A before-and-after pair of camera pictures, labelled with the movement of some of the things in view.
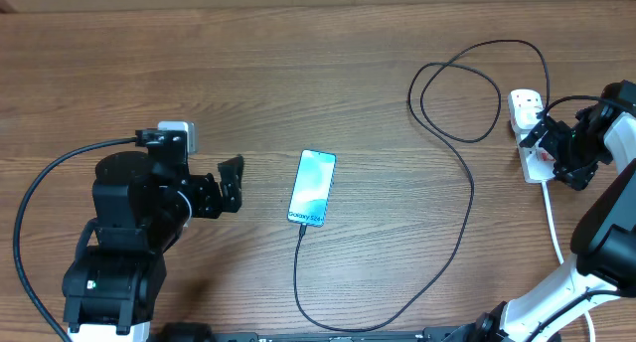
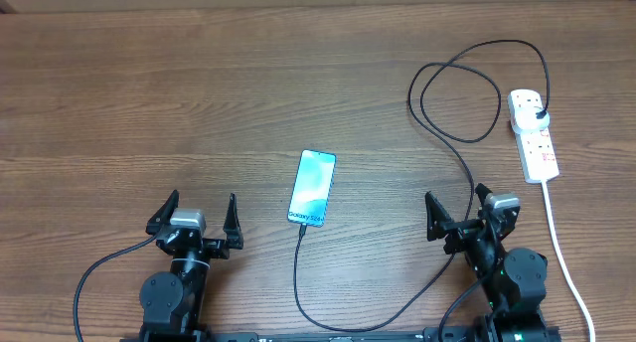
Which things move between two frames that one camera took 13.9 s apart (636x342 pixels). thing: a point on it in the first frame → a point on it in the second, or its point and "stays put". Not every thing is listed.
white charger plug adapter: x=525 y=117 stays put
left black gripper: x=210 y=202 → x=220 y=249
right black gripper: x=576 y=173 → x=439 y=224
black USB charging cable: x=448 y=63 stays put
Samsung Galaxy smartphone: x=312 y=187 stays put
